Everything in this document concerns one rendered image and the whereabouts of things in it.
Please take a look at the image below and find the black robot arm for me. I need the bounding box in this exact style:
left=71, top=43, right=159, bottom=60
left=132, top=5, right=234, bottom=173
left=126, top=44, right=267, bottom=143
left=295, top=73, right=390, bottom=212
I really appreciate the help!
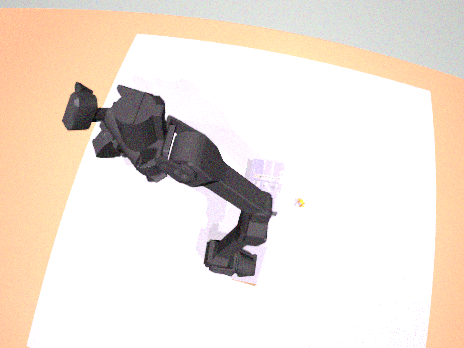
left=92, top=91, right=273, bottom=277

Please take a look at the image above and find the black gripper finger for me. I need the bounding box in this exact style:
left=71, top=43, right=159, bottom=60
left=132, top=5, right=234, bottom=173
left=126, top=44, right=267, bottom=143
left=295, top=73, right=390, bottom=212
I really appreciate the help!
left=74, top=82, right=93, bottom=93
left=116, top=84, right=153, bottom=97

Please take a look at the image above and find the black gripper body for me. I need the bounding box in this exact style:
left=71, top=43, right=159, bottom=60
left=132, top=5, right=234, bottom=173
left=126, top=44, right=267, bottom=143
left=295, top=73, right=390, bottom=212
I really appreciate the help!
left=62, top=91, right=165, bottom=149

